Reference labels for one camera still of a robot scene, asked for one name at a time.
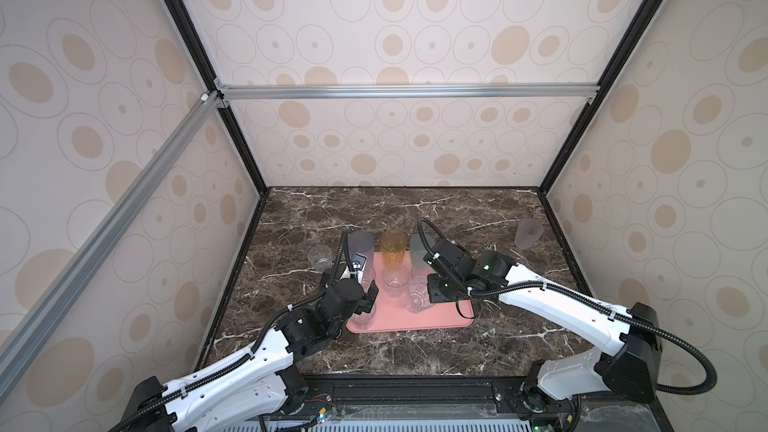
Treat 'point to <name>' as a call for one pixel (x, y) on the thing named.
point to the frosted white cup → (527, 232)
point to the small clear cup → (320, 256)
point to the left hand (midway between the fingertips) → (365, 274)
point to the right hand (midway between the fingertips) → (431, 291)
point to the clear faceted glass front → (395, 278)
